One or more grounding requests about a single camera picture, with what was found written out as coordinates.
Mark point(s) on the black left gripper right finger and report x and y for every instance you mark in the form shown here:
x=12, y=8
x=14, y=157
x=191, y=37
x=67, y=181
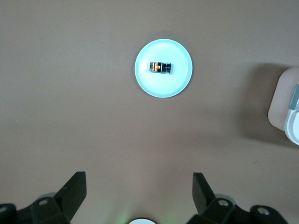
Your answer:
x=205, y=198

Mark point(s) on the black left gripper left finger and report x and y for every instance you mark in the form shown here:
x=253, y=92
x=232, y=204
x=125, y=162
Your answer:
x=67, y=198

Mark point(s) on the black and orange push-button switch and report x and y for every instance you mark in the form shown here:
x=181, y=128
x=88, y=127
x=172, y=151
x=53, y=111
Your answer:
x=158, y=68

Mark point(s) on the white lidded box, grey latches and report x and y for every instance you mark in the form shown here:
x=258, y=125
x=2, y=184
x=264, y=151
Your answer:
x=279, y=105

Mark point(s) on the light blue round plate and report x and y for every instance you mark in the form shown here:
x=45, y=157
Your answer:
x=163, y=86

